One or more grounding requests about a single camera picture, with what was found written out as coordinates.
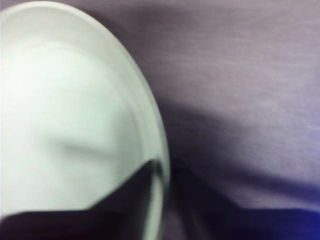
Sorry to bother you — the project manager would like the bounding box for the green plate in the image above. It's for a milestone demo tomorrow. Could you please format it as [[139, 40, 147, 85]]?
[[0, 1, 171, 240]]

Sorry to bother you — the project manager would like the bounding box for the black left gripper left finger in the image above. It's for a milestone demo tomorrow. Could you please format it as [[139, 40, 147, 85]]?
[[0, 159, 161, 240]]

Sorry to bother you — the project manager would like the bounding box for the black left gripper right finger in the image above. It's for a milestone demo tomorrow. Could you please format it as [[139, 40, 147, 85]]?
[[164, 159, 320, 240]]

